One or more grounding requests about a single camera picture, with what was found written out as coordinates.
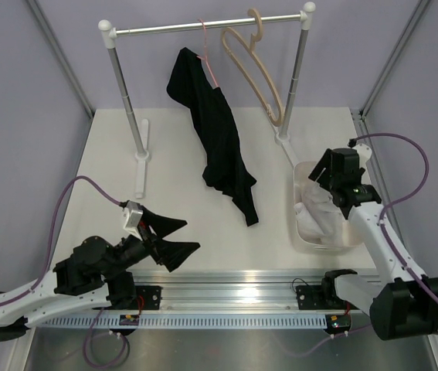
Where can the aluminium rail base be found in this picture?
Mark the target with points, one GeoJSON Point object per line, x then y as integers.
{"type": "Point", "coordinates": [219, 292]}

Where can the white t shirt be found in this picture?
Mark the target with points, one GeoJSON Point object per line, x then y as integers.
{"type": "Point", "coordinates": [318, 219]}

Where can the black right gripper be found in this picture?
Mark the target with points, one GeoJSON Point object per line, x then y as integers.
{"type": "Point", "coordinates": [324, 161]}

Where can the pink wire hanger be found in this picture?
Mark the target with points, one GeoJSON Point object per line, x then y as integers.
{"type": "Point", "coordinates": [205, 56]}

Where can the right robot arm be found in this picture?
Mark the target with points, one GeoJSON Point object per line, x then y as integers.
{"type": "Point", "coordinates": [405, 304]}

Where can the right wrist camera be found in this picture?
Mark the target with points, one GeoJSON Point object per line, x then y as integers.
{"type": "Point", "coordinates": [364, 151]}

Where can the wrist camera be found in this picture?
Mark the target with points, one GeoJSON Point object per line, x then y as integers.
{"type": "Point", "coordinates": [364, 151]}
{"type": "Point", "coordinates": [132, 214]}

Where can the white plastic bin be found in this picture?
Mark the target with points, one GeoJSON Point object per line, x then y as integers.
{"type": "Point", "coordinates": [350, 238]}

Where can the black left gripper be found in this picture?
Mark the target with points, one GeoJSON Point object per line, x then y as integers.
{"type": "Point", "coordinates": [169, 253]}

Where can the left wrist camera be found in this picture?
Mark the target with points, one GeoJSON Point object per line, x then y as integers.
{"type": "Point", "coordinates": [132, 214]}

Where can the black t shirt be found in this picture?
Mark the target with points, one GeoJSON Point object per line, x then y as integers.
{"type": "Point", "coordinates": [213, 121]}

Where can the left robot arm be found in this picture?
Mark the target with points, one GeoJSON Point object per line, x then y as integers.
{"type": "Point", "coordinates": [96, 274]}

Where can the white slotted cable duct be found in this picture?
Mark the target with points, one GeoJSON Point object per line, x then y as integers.
{"type": "Point", "coordinates": [190, 321]}

